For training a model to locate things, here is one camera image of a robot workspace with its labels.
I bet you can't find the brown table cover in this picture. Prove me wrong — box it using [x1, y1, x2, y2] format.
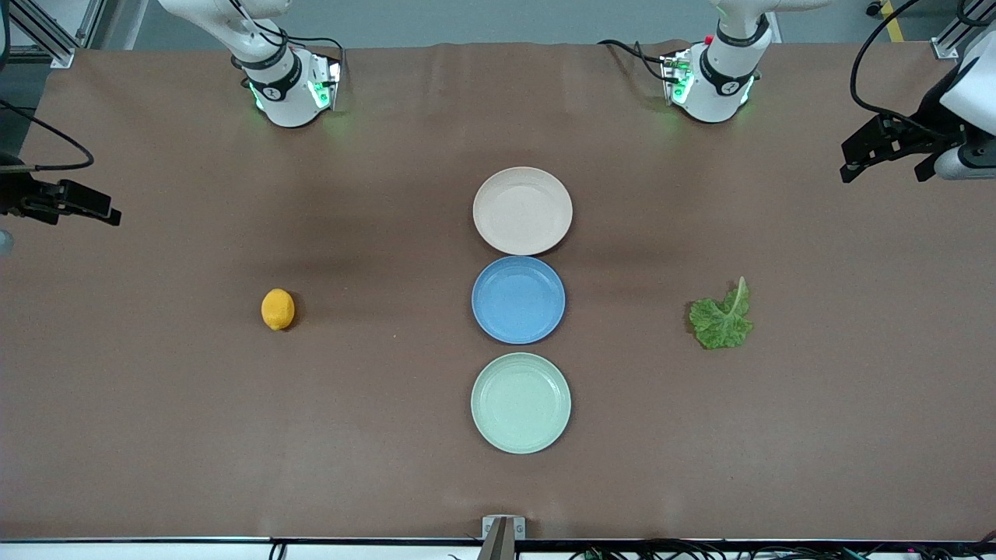
[0, 40, 996, 542]

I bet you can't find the blue round plate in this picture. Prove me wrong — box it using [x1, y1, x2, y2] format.
[471, 256, 566, 345]

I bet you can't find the pale green round plate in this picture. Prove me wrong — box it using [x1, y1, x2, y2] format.
[470, 352, 572, 454]

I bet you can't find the aluminium frame post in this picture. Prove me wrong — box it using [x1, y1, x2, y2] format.
[6, 0, 79, 69]
[931, 14, 980, 61]

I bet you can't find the silver base box green light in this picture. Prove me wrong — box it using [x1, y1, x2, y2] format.
[307, 58, 344, 111]
[661, 50, 695, 107]

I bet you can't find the green lettuce leaf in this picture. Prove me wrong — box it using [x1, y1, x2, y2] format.
[689, 276, 755, 351]

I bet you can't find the black base cable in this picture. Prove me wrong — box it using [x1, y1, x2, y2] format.
[289, 34, 348, 65]
[597, 38, 672, 83]

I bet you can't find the silver camera mount bracket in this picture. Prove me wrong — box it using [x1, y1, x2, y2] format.
[481, 515, 527, 560]

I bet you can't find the beige round plate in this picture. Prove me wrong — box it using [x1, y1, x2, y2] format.
[472, 166, 573, 256]

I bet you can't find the yellow lemon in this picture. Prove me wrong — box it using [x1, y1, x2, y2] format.
[261, 288, 296, 331]

